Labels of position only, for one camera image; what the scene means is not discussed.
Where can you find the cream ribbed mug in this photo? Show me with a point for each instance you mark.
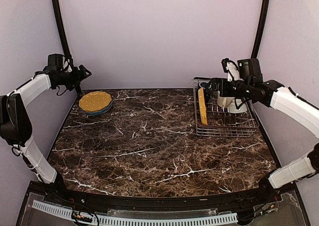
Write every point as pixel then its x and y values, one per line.
pixel 224 102

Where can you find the wire dish rack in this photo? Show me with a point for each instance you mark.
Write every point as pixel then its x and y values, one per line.
pixel 221 122

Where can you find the yellow polka dot plate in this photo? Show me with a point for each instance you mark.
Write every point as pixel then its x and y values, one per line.
pixel 202 106
pixel 95 101

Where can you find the left black frame post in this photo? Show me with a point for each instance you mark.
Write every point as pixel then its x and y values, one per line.
pixel 61 30

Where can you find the pale green bowl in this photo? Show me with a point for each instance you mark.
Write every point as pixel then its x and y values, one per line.
pixel 237 107

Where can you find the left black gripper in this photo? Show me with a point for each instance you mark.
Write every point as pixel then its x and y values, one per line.
pixel 78 77

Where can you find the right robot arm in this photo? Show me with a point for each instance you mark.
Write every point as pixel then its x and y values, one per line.
pixel 275 95

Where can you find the black front rail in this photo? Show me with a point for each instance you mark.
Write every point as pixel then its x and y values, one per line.
pixel 242 201

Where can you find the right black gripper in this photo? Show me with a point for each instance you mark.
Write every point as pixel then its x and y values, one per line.
pixel 224 91

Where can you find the right black frame post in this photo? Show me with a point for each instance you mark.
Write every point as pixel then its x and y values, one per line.
pixel 260 28

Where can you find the white slotted cable duct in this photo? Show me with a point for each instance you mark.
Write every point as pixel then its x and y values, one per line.
pixel 128 218

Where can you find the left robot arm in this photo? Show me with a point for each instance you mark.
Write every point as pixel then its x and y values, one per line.
pixel 16 127

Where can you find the beige bird pattern plate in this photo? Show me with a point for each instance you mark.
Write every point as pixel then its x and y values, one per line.
pixel 96 112

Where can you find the blue polka dot plate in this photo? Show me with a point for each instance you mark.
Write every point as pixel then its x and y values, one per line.
pixel 108 107

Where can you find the black frame post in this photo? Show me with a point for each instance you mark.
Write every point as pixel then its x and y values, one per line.
pixel 260 28
pixel 61 30

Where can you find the dark blue mug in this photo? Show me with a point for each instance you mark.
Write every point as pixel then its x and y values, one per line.
pixel 203 85

